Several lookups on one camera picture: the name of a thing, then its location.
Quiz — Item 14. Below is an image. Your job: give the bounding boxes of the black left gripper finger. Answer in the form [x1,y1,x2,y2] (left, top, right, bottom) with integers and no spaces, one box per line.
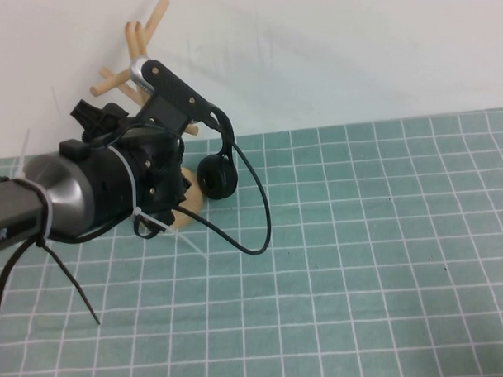
[69,98,129,142]
[164,176,195,227]

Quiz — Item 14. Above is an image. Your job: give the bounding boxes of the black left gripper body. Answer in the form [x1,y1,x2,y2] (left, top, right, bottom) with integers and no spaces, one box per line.
[124,119,188,221]

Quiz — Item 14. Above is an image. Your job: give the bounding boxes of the black over-ear headphones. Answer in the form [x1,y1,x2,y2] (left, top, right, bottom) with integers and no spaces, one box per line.
[194,104,241,201]

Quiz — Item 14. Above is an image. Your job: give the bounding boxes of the wooden branch headphone stand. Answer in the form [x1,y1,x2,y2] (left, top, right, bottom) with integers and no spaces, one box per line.
[88,0,205,235]

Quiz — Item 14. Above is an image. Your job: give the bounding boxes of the white zip tie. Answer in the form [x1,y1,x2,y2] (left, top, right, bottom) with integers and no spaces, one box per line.
[19,127,55,244]
[108,143,210,264]

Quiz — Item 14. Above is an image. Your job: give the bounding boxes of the black zip tie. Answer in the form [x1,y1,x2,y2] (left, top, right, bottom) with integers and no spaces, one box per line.
[35,237,102,328]

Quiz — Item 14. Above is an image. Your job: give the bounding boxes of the green white checked tablecloth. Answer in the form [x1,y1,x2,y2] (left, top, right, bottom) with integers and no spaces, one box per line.
[0,107,503,377]

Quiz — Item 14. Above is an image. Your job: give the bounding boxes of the silver wrist camera black mount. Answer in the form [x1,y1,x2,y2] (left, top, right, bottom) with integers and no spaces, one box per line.
[129,55,214,138]

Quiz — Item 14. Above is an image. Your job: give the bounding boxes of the black camera cable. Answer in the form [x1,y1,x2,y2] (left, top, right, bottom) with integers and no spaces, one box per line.
[0,107,278,377]

